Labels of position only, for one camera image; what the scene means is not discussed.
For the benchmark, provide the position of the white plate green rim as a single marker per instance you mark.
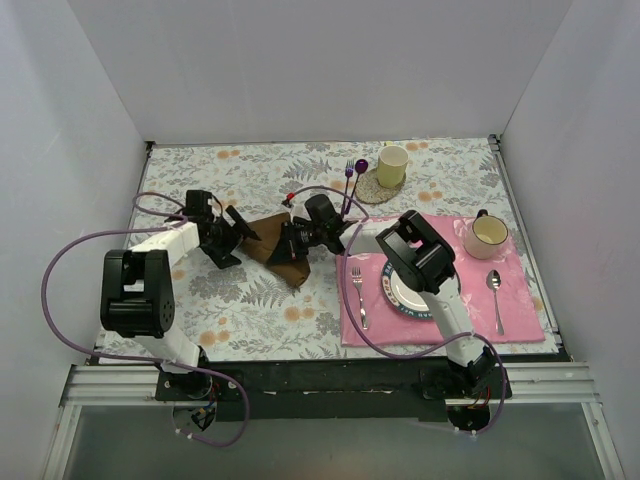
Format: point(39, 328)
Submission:
point(411, 303)

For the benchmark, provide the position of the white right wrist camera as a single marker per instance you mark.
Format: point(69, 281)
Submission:
point(293, 208)

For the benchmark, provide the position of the speckled round coaster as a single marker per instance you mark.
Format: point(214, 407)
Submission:
point(369, 191)

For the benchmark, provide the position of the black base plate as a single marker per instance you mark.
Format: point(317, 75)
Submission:
point(333, 389)

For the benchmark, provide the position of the pink floral placemat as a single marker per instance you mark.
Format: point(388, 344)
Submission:
point(387, 326)

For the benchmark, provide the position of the pale yellow cup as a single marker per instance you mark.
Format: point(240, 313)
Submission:
point(391, 165)

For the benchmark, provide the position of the purple plastic spoon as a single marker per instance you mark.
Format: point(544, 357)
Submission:
point(361, 167)

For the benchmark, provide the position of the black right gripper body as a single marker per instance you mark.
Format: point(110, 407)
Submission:
point(291, 241)

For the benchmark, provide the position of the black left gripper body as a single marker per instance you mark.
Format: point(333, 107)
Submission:
point(228, 240)

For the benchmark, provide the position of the cream mug dark rim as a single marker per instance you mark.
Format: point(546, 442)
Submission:
point(485, 236)

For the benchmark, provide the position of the aluminium front rail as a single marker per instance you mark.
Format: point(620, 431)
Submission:
point(531, 383)

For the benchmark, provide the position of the floral tablecloth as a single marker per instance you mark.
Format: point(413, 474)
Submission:
point(248, 313)

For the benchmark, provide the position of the silver metal fork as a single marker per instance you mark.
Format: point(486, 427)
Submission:
point(357, 282)

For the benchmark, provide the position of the silver metal spoon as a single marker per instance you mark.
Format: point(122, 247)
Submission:
point(494, 283)

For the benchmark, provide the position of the purple plastic fork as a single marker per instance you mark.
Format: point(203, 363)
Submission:
point(348, 173)

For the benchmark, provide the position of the brown cloth napkin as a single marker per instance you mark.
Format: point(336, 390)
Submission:
point(268, 229)

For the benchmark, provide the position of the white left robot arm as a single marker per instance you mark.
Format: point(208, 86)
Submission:
point(137, 297)

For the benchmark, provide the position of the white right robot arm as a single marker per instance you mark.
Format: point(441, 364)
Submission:
point(423, 260)

